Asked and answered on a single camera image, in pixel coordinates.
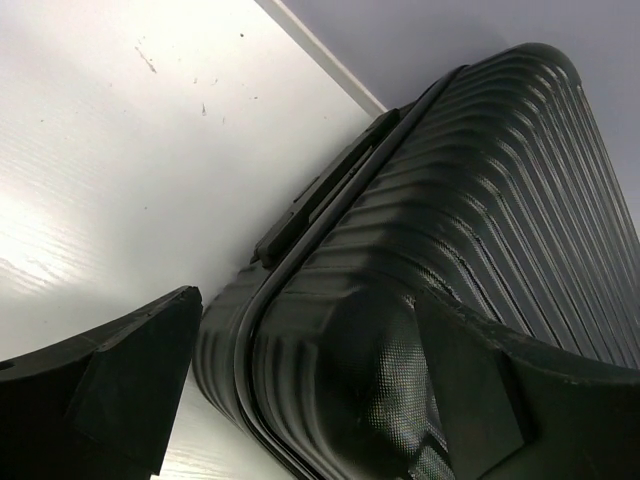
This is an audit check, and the aluminium table edge rail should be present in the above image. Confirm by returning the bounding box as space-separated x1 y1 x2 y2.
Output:
256 0 388 116

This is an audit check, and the black ribbed hard-shell suitcase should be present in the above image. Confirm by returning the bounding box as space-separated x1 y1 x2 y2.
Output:
193 43 639 479

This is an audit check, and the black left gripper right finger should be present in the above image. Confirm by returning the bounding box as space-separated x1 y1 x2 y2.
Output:
415 290 639 479

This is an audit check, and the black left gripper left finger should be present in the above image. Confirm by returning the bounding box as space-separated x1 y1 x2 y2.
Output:
1 286 203 475

